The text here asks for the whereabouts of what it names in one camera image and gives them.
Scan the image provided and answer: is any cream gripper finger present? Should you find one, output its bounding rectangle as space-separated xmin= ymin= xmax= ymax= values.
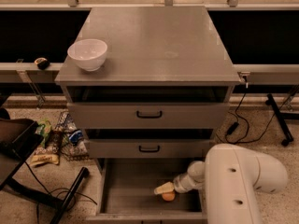
xmin=154 ymin=182 xmax=174 ymax=195

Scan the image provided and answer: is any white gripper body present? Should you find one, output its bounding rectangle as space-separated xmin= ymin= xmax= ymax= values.
xmin=173 ymin=173 xmax=200 ymax=193

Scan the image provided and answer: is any orange fruit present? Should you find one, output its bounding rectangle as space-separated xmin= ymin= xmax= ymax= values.
xmin=162 ymin=191 xmax=176 ymax=202

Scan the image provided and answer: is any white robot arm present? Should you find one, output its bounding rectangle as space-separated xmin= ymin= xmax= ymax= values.
xmin=154 ymin=144 xmax=288 ymax=224

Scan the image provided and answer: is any grey open bottom drawer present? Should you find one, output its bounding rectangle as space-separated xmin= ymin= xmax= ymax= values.
xmin=87 ymin=158 xmax=207 ymax=224

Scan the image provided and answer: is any grey drawer cabinet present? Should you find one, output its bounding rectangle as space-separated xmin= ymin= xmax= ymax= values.
xmin=54 ymin=5 xmax=242 ymax=224

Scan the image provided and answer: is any grey middle drawer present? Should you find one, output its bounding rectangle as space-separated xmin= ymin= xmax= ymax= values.
xmin=86 ymin=139 xmax=214 ymax=158

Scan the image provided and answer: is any grey top drawer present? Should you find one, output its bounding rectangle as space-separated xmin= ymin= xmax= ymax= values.
xmin=67 ymin=103 xmax=228 ymax=129

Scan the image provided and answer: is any black stand base with wheel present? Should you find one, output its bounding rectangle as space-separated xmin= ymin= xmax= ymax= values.
xmin=265 ymin=93 xmax=299 ymax=147

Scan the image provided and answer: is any yellow snack bag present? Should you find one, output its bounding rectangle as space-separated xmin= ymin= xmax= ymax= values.
xmin=30 ymin=147 xmax=60 ymax=166

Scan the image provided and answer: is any white ceramic bowl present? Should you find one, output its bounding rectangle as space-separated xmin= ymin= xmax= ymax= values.
xmin=67 ymin=39 xmax=107 ymax=72

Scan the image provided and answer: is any black chair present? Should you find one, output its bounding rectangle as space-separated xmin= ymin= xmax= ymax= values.
xmin=0 ymin=108 xmax=89 ymax=224

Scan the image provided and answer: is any black yellow tape measure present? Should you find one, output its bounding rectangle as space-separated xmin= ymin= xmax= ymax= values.
xmin=35 ymin=57 xmax=50 ymax=70

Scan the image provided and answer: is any black power adapter cable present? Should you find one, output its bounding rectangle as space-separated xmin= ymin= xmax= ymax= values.
xmin=215 ymin=73 xmax=283 ymax=147

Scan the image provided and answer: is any black floor cable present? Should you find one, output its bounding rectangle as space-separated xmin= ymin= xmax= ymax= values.
xmin=23 ymin=161 xmax=98 ymax=224

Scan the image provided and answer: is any wire basket with snacks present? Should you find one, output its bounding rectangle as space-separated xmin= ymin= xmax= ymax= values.
xmin=56 ymin=111 xmax=89 ymax=161

